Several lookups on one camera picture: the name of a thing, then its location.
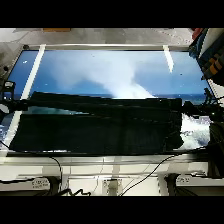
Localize black cable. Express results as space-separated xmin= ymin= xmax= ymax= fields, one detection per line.
xmin=0 ymin=139 xmax=64 ymax=194
xmin=119 ymin=148 xmax=209 ymax=197
xmin=60 ymin=187 xmax=92 ymax=197

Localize black trousers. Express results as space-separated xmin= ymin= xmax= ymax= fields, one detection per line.
xmin=8 ymin=91 xmax=185 ymax=155

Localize silver frame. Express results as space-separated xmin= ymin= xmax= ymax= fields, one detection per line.
xmin=0 ymin=151 xmax=224 ymax=197

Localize red garment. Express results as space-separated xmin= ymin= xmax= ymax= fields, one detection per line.
xmin=192 ymin=27 xmax=205 ymax=40

